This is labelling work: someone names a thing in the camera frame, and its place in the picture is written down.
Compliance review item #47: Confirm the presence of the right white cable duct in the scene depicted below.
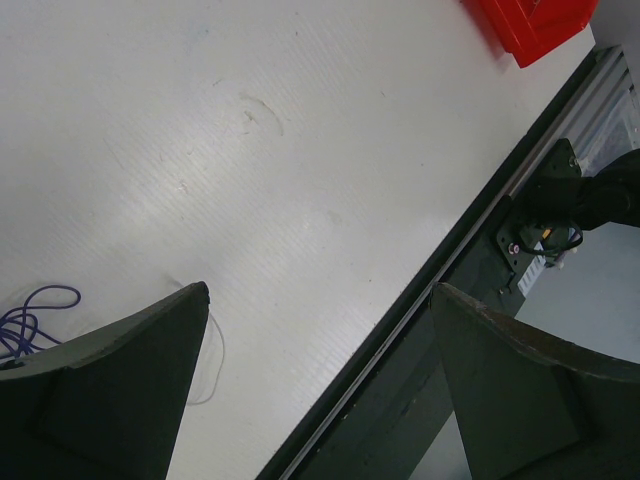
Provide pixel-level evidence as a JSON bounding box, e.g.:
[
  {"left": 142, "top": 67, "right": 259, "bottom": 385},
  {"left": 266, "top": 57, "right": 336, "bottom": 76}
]
[{"left": 517, "top": 253, "right": 566, "bottom": 297}]

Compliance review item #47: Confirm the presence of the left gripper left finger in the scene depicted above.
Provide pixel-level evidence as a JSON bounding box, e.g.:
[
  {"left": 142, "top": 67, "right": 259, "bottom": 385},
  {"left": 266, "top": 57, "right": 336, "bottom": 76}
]
[{"left": 1, "top": 282, "right": 209, "bottom": 479}]

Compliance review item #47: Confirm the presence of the red plastic compartment bin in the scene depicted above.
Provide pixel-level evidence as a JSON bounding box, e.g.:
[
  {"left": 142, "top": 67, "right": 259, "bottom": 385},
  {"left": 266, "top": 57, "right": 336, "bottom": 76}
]
[{"left": 470, "top": 0, "right": 599, "bottom": 69}]

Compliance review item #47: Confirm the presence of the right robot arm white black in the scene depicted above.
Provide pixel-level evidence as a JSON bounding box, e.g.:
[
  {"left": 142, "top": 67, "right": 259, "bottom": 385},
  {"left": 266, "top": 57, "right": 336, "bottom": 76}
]
[{"left": 524, "top": 150, "right": 639, "bottom": 231}]

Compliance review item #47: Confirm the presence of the white wire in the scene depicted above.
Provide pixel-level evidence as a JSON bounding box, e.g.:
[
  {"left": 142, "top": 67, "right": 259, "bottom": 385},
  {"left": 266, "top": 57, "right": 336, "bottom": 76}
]
[{"left": 189, "top": 312, "right": 226, "bottom": 406}]

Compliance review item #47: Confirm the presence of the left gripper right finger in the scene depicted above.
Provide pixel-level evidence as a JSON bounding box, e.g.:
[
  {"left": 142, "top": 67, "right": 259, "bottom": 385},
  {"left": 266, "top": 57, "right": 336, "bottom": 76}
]
[{"left": 430, "top": 283, "right": 639, "bottom": 479}]

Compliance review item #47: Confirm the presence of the blue wire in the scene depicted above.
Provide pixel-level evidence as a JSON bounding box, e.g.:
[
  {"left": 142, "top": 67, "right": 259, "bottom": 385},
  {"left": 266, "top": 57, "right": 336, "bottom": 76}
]
[{"left": 0, "top": 284, "right": 82, "bottom": 364}]

